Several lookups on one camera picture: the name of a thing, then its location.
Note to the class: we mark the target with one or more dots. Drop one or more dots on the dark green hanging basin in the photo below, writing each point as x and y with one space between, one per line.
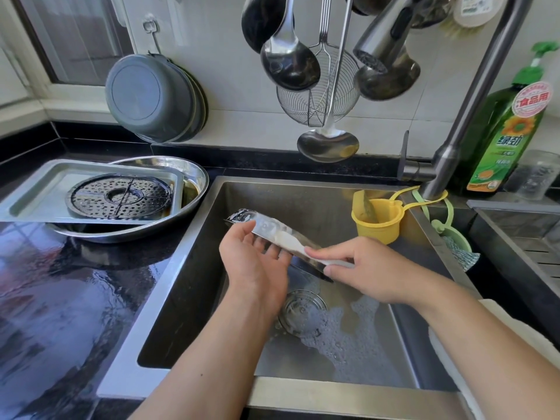
202 105

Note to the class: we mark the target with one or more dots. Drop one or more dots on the steel wall hook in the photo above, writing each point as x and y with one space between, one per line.
151 32

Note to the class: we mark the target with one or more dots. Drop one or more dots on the white cleaning brush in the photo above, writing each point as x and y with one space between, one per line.
328 260

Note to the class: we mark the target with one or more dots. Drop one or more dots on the person's right forearm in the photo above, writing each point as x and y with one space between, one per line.
490 354

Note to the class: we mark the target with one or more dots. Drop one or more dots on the clear plastic cup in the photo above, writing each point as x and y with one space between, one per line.
535 175

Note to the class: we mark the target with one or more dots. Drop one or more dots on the green dish soap bottle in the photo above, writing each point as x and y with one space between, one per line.
507 140

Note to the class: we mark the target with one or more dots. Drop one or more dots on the rectangular steel tray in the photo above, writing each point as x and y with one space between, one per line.
35 192

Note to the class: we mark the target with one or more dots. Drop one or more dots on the person's left hand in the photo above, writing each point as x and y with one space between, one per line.
254 271

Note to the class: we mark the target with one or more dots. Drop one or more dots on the yellow hanging sink cup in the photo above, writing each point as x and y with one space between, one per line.
376 221

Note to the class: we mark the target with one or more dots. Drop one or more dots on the white dish brush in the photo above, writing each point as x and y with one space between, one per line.
477 8

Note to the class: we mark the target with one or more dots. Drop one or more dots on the steel soup ladle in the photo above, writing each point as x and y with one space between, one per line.
291 63

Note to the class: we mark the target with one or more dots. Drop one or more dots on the hanging steel ladles and skimmer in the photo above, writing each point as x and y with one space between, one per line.
260 21

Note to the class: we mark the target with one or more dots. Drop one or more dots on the black round steamer rack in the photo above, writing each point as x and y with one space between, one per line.
118 196

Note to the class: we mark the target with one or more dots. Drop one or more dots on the white dish rag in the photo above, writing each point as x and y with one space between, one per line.
516 341

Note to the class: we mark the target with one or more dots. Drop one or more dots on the steel gooseneck faucet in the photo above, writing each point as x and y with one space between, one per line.
477 100

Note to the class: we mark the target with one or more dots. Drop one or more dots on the person's left forearm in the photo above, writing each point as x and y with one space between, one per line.
206 371

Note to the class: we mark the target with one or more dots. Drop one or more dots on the round steel pan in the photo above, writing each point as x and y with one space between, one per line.
267 227

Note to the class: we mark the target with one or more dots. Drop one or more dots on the grey hanging basin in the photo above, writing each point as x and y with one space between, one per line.
149 98

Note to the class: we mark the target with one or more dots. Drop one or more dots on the round steel basin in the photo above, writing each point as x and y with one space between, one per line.
196 181

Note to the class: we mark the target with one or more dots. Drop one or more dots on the green hanging sponge holder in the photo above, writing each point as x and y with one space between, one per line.
457 247

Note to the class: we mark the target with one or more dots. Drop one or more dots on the steel sink drain tray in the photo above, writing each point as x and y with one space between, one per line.
525 245

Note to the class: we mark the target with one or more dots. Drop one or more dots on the stainless steel sink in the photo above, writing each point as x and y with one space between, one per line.
188 293

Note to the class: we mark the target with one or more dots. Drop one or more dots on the person's right hand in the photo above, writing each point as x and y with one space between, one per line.
376 268

